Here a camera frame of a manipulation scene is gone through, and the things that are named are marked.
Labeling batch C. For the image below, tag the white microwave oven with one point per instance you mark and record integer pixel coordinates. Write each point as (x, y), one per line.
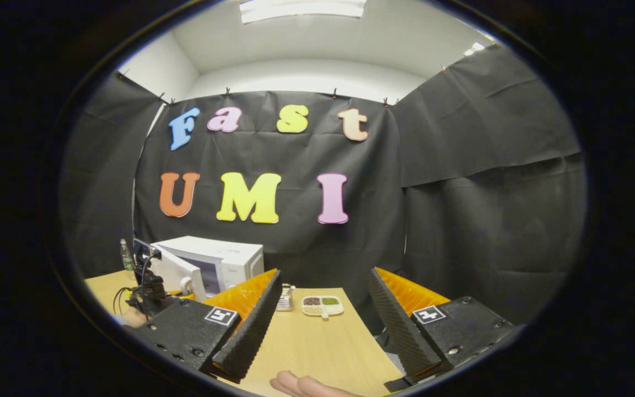
(224, 251)

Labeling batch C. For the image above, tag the clear plastic water bottle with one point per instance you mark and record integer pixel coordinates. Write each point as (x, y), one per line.
(127, 256)

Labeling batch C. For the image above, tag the white divided dish with beans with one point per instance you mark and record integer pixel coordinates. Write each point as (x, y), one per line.
(323, 305)

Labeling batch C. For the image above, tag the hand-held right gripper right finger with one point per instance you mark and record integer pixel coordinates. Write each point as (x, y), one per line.
(400, 336)

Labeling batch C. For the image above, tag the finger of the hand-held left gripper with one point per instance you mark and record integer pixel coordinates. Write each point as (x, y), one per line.
(181, 296)

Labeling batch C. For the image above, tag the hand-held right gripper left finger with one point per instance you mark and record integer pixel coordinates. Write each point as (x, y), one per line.
(254, 331)

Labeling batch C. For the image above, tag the black backdrop cloth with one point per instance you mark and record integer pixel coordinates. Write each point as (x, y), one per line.
(461, 220)

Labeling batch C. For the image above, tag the ceiling light panel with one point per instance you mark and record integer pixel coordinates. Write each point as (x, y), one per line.
(301, 8)
(474, 48)

